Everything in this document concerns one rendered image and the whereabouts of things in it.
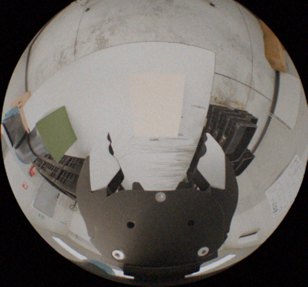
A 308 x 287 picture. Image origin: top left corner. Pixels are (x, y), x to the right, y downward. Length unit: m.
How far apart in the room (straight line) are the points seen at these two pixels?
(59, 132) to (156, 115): 0.40
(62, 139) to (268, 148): 3.03
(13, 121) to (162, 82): 0.53
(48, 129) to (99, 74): 0.28
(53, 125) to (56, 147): 0.09
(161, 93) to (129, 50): 0.17
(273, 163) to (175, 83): 2.66
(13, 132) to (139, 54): 0.53
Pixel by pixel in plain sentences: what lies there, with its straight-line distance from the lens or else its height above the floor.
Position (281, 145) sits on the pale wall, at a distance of 2.60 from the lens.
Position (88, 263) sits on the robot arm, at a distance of 0.27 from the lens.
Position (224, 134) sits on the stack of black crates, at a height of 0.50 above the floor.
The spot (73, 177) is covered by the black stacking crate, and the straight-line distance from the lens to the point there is 0.57.
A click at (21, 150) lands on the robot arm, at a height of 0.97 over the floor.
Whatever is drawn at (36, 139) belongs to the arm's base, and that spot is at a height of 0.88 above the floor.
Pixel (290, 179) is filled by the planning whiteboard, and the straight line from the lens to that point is 2.67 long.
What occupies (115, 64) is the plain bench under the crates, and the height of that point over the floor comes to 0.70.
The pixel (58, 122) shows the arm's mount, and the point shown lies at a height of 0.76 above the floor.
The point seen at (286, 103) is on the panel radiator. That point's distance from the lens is 2.50.
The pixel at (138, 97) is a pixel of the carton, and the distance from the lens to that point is 0.21.
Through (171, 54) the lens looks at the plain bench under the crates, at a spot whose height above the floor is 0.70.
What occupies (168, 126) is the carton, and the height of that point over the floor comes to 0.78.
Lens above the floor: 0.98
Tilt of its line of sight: 58 degrees down
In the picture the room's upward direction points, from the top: 180 degrees counter-clockwise
